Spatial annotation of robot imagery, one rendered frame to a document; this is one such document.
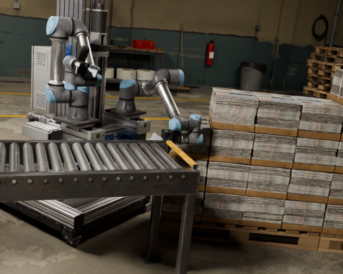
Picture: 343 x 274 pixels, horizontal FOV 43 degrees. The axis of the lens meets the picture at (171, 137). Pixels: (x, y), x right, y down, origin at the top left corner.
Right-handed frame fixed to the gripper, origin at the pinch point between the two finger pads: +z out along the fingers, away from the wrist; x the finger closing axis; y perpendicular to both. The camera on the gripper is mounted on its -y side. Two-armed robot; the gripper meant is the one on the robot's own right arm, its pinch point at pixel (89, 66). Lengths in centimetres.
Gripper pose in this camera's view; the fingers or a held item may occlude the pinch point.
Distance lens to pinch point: 230.4
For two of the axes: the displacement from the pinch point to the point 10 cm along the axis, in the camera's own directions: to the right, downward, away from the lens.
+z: 4.9, 2.8, -8.3
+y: -2.2, 9.6, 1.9
